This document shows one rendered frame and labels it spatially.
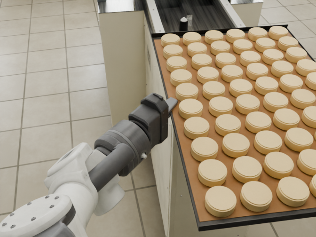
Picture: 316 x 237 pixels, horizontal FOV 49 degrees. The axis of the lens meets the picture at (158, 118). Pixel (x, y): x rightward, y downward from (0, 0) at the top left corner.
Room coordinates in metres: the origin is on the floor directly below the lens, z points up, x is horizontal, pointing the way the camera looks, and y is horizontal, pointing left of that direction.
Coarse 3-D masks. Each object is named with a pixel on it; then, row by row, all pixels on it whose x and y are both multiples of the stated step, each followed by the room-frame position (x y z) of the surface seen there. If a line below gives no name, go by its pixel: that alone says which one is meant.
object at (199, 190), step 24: (168, 72) 0.70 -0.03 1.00; (192, 72) 0.70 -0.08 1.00; (168, 96) 0.61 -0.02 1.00; (264, 96) 0.61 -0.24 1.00; (288, 96) 0.61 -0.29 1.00; (240, 120) 0.53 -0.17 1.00; (312, 144) 0.46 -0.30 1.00; (192, 168) 0.40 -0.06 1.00; (192, 192) 0.35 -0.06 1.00; (240, 192) 0.35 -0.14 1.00; (216, 216) 0.30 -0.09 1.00; (240, 216) 0.30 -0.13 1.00
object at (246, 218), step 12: (156, 36) 0.87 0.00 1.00; (180, 36) 0.88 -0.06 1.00; (312, 60) 0.76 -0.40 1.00; (180, 156) 0.43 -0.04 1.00; (192, 204) 0.32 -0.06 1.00; (252, 216) 0.30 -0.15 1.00; (264, 216) 0.30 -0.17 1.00; (276, 216) 0.30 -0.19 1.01; (288, 216) 0.30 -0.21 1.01; (300, 216) 0.30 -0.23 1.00; (312, 216) 0.30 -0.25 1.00; (204, 228) 0.28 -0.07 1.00; (216, 228) 0.28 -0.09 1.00
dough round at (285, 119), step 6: (276, 114) 0.53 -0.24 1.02; (282, 114) 0.53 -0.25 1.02; (288, 114) 0.53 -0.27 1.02; (294, 114) 0.53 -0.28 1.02; (276, 120) 0.51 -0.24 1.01; (282, 120) 0.51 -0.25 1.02; (288, 120) 0.51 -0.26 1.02; (294, 120) 0.51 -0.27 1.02; (282, 126) 0.50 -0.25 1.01; (288, 126) 0.50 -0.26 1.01; (294, 126) 0.50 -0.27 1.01
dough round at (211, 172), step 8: (208, 160) 0.40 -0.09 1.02; (216, 160) 0.40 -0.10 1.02; (200, 168) 0.38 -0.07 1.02; (208, 168) 0.38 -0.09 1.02; (216, 168) 0.38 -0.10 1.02; (224, 168) 0.39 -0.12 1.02; (200, 176) 0.37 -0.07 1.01; (208, 176) 0.37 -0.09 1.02; (216, 176) 0.37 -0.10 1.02; (224, 176) 0.37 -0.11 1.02; (208, 184) 0.36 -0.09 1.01; (216, 184) 0.36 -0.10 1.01
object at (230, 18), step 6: (210, 0) 1.47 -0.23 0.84; (216, 0) 1.38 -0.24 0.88; (222, 0) 1.33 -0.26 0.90; (216, 6) 1.38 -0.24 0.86; (222, 6) 1.30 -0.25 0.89; (228, 6) 1.28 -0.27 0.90; (222, 12) 1.29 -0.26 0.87; (228, 12) 1.23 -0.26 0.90; (234, 12) 1.23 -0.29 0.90; (222, 18) 1.28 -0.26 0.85; (228, 18) 1.22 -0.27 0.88; (234, 18) 1.18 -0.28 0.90; (228, 24) 1.21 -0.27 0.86; (234, 24) 1.15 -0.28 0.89; (240, 24) 1.13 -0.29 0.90
